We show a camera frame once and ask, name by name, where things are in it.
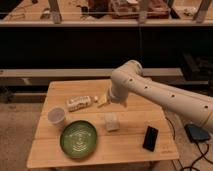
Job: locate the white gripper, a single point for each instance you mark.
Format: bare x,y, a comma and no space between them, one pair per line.
113,95

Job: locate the white sponge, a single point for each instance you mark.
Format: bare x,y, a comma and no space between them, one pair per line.
111,122

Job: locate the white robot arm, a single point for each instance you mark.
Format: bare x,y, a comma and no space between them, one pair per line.
129,78

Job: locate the green ceramic bowl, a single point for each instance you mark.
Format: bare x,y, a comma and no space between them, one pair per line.
78,139

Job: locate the clear plastic bottle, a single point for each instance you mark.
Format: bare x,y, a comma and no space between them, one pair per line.
80,102

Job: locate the small wooden table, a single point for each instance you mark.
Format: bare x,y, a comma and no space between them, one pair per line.
121,146

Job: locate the black smartphone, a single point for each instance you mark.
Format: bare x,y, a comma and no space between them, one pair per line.
150,138

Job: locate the black foot pedal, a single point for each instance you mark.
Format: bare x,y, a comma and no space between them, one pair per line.
196,133

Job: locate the long wooden workbench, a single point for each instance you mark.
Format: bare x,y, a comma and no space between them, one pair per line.
106,13

